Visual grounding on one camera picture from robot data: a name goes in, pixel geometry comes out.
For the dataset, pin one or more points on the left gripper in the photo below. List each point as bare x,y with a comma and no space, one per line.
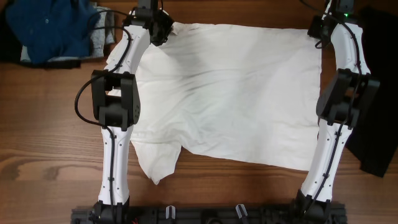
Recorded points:
167,22

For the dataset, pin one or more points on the white t-shirt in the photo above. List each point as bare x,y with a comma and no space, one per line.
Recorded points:
230,92

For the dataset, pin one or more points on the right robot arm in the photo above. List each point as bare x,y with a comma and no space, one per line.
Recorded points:
341,106

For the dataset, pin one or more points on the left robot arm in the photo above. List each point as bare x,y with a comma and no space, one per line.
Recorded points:
117,107

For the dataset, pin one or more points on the light grey folded garment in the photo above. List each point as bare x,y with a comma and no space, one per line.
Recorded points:
100,36

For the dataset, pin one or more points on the blue button shirt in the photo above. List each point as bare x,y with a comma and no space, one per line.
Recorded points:
52,28

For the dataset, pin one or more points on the black garment at right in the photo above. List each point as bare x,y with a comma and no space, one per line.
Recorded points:
374,141

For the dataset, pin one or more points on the black garment under pile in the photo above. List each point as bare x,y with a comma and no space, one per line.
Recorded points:
11,48

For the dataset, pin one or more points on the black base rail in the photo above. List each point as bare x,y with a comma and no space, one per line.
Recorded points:
265,214

